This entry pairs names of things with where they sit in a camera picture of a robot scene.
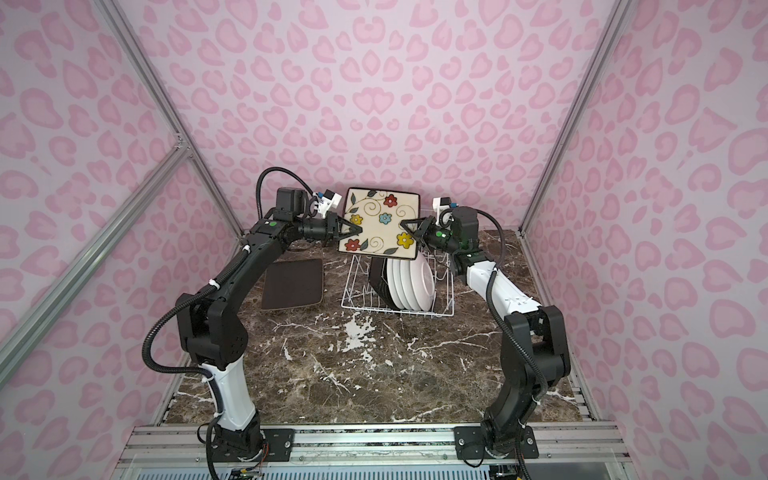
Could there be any aluminium frame strut left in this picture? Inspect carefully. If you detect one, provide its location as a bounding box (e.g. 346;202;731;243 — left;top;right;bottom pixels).
1;142;190;385

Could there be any aluminium corner post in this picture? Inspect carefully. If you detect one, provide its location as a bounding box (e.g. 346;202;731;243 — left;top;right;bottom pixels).
518;0;637;237
94;0;244;237

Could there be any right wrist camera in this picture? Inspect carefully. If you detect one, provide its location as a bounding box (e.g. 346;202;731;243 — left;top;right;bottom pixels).
432;197;456;228

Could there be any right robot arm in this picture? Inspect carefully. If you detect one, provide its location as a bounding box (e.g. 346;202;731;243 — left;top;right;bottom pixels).
400;206;571;461

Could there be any aluminium corner post right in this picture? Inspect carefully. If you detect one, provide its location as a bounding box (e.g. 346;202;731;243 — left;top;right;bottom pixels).
518;0;637;237

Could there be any dark square plate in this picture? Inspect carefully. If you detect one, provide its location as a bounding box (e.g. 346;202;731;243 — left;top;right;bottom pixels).
261;259;324;311
368;257;398;311

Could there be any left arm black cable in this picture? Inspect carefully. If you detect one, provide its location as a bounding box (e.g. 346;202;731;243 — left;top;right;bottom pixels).
142;166;316;480

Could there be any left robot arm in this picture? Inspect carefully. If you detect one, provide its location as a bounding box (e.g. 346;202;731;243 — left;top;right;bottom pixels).
176;187;362;433

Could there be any white wire dish rack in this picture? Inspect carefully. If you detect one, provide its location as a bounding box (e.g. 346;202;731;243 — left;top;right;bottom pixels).
341;219;455;317

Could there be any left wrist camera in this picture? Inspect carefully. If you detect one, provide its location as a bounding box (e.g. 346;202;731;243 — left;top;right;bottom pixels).
316;190;343;218

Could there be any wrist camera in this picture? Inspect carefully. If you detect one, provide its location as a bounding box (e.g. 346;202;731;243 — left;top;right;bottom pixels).
432;197;456;228
316;190;343;218

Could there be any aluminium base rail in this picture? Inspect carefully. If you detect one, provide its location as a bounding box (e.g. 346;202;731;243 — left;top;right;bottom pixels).
113;421;638;479

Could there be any aluminium corner post left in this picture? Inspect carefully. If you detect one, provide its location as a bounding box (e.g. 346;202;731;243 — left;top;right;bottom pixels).
94;0;244;237

